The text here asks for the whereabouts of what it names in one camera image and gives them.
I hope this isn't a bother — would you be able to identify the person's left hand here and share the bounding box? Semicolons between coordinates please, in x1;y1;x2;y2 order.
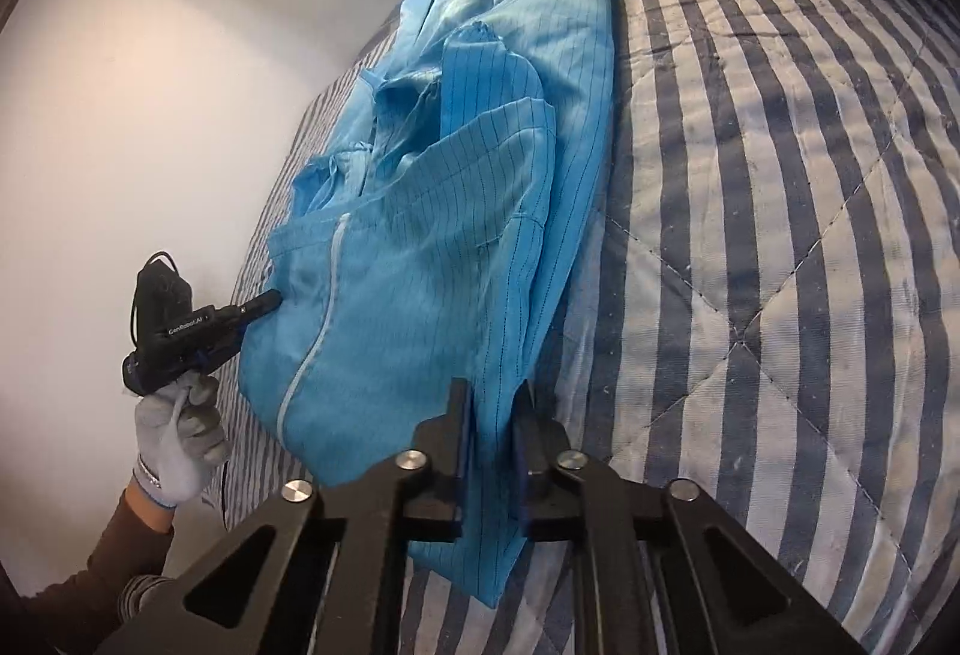
132;370;232;507

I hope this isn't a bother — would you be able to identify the light blue work coat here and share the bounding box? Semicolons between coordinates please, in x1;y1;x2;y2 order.
240;0;625;611

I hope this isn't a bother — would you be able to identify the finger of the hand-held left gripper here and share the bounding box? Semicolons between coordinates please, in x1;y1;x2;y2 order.
229;290;283;328

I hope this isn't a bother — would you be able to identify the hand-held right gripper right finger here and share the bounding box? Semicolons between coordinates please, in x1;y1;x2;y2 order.
513;392;871;655

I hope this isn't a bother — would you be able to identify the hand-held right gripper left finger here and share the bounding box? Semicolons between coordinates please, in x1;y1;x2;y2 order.
97;379;475;655

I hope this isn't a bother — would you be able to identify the person's left forearm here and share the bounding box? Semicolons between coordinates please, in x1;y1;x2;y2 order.
0;484;178;655

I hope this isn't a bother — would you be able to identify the blue white striped quilt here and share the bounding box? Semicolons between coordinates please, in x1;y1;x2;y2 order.
202;0;960;655

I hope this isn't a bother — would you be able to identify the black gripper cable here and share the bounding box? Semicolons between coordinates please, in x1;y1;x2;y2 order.
126;251;184;345

